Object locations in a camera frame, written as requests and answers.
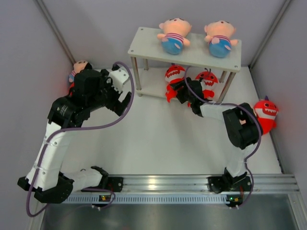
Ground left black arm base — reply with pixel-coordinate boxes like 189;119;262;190
103;176;124;193

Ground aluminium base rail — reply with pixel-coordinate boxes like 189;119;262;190
110;174;299;194

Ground pink doll blue pants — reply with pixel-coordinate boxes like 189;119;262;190
157;18;192;55

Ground red shark plush round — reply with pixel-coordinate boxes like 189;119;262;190
165;64;186;103

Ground pink doll striped shirt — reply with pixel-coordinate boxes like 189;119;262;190
204;20;238;58

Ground white slotted cable duct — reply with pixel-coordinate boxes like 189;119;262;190
63;194;230;205

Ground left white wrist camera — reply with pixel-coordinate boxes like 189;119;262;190
108;65;130;92

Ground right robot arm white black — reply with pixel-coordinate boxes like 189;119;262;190
170;76;263;194

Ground white two-tier shelf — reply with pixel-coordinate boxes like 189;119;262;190
128;27;242;103

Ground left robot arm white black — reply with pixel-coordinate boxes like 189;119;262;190
17;66;132;204

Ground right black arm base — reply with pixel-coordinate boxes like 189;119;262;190
208;175;252;194

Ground pink doll black eyebrows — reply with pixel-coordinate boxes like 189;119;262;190
239;110;255;125

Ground black-haired doll left corner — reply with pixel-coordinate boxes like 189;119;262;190
68;60;93;83

